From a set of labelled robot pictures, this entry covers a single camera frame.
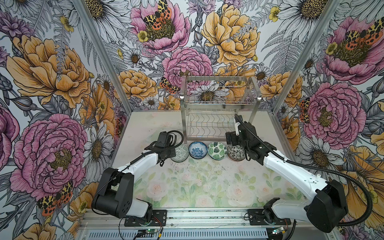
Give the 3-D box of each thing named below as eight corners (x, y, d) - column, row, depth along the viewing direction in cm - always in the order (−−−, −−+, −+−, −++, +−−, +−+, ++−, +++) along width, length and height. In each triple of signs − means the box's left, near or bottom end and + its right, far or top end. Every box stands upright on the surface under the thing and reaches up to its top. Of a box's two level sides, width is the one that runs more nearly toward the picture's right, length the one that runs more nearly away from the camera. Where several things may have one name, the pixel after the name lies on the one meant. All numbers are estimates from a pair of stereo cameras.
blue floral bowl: (188, 160, 94) (188, 156, 90) (189, 145, 101) (189, 141, 97) (207, 160, 94) (208, 156, 90) (206, 145, 101) (207, 141, 98)
